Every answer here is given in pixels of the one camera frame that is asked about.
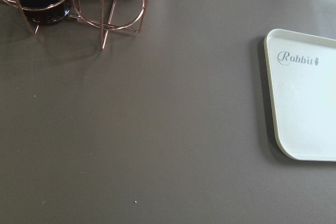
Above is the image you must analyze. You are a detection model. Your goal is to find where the cream rabbit tray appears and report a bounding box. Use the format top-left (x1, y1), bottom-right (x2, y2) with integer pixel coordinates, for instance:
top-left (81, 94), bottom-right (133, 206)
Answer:
top-left (264, 29), bottom-right (335, 162)

